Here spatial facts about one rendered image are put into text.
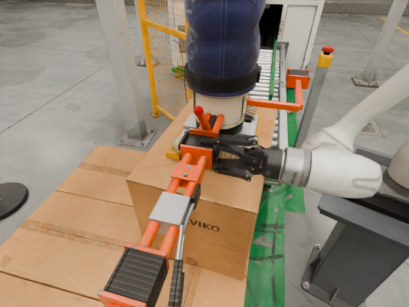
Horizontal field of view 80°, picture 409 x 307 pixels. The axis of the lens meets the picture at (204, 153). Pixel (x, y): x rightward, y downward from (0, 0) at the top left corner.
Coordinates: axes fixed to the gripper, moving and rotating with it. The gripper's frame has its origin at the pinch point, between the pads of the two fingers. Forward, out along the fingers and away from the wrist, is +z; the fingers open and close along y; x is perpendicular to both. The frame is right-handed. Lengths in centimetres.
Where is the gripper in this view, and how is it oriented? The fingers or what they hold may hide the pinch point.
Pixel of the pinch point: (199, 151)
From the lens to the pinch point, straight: 63.3
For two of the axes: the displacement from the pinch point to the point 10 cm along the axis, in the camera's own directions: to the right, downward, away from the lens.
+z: -9.7, -1.6, 2.0
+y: 0.0, 7.8, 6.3
